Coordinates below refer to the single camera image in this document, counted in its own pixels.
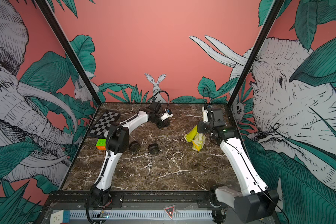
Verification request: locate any yellow green patterned towel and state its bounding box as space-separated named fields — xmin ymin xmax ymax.
xmin=184 ymin=126 xmax=206 ymax=152

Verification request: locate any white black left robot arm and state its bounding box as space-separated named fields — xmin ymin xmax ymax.
xmin=89 ymin=101 xmax=173 ymax=207

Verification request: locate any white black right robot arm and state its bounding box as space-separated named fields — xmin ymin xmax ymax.
xmin=197 ymin=106 xmax=279 ymax=223

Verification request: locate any black white checkerboard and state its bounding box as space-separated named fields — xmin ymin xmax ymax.
xmin=89 ymin=110 xmax=120 ymax=139

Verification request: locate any colourful rubik's cube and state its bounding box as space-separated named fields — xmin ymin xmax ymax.
xmin=96 ymin=139 xmax=106 ymax=150

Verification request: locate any red triangle warning sticker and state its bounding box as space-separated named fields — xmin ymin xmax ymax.
xmin=163 ymin=205 xmax=175 ymax=220

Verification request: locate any white power socket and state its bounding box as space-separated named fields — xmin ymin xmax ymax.
xmin=49 ymin=210 xmax=70 ymax=224

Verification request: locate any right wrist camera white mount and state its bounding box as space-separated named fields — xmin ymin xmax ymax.
xmin=202 ymin=106 xmax=208 ymax=123

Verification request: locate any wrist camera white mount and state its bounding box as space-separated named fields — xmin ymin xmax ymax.
xmin=202 ymin=106 xmax=208 ymax=123
xmin=160 ymin=109 xmax=173 ymax=121

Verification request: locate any black corrugated left cable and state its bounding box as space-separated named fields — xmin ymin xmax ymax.
xmin=150 ymin=90 xmax=170 ymax=111

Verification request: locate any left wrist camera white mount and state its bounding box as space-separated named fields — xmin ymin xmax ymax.
xmin=160 ymin=109 xmax=173 ymax=121

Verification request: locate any black front mounting rail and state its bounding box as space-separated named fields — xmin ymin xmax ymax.
xmin=45 ymin=190 xmax=228 ymax=209

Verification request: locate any black left frame post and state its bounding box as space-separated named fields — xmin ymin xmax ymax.
xmin=35 ymin=0 xmax=102 ymax=107

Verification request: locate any black frame post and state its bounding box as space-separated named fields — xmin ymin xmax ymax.
xmin=35 ymin=0 xmax=102 ymax=107
xmin=226 ymin=0 xmax=286 ymax=107

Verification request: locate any white slotted cable duct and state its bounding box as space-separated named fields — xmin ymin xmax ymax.
xmin=69 ymin=209 xmax=213 ymax=220

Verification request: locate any black right frame post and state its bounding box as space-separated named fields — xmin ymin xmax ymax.
xmin=226 ymin=0 xmax=286 ymax=107

